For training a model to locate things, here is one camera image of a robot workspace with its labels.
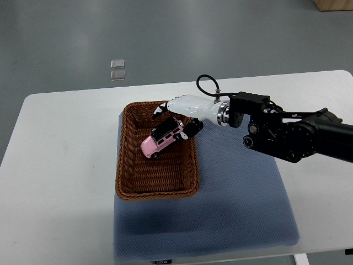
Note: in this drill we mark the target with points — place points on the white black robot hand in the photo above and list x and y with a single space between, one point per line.
198 109

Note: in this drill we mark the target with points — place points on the pink toy car black roof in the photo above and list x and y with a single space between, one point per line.
161 137

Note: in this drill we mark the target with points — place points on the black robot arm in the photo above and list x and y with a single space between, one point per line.
289 136

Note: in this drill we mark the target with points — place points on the brown wicker basket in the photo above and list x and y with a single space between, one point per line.
173 174

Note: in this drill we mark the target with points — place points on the upper floor metal plate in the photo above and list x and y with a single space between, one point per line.
117 63

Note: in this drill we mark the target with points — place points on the blue-grey foam mat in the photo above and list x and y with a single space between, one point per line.
241 204

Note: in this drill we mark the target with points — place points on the wooden box corner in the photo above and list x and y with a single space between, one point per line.
333 5

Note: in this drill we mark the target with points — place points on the white table leg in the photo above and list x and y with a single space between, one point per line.
301 259

